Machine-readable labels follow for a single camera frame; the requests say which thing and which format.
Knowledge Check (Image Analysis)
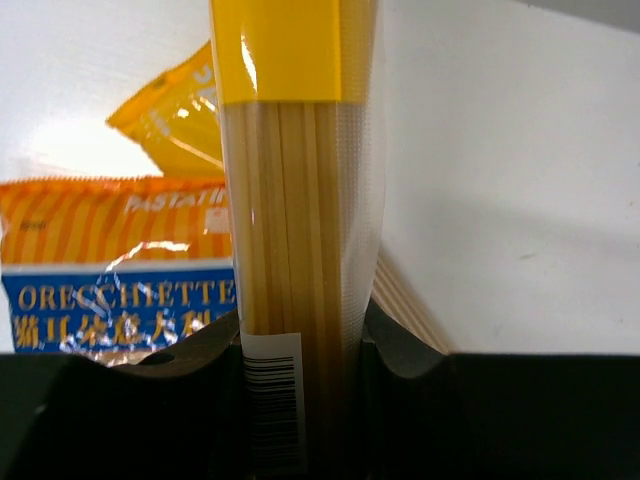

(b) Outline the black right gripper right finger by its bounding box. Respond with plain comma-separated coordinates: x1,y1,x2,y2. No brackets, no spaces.
359,304,639,479

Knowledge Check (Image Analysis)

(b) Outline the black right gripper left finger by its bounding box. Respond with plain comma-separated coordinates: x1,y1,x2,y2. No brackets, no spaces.
1,313,245,479

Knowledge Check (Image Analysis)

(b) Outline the yellow spaghetti bag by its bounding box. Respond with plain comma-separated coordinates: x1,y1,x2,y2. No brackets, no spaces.
106,42,451,353
210,1,384,479

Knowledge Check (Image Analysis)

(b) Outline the blue orange orecchiette bag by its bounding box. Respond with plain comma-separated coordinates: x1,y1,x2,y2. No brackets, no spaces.
1,177,236,366

